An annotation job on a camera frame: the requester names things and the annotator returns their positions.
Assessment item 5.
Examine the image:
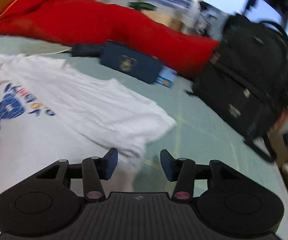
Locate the green stool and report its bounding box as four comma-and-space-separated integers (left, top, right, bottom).
128, 2, 157, 11

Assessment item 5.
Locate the light blue box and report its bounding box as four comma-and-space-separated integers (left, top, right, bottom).
155, 66, 178, 88

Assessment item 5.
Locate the dark folded cloth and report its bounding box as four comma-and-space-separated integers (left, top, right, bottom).
71, 43, 104, 57

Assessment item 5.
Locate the pale green paper sheet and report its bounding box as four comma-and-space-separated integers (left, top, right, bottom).
19, 41, 71, 55

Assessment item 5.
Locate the red quilt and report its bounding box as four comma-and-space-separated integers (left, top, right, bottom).
0, 0, 219, 78

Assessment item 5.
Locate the black backpack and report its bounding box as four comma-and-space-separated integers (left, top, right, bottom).
190, 14, 288, 163

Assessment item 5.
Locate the cardboard box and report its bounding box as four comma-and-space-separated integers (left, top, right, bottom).
141, 10, 184, 31

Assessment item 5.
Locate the white sweatshirt blue print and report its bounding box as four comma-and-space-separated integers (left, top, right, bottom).
0, 53, 178, 240

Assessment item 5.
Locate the light green checked bedsheet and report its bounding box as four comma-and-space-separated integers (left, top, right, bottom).
0, 33, 288, 240

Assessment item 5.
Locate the navy mickey mouse pouch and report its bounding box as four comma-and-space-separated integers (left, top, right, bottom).
100, 41, 163, 84

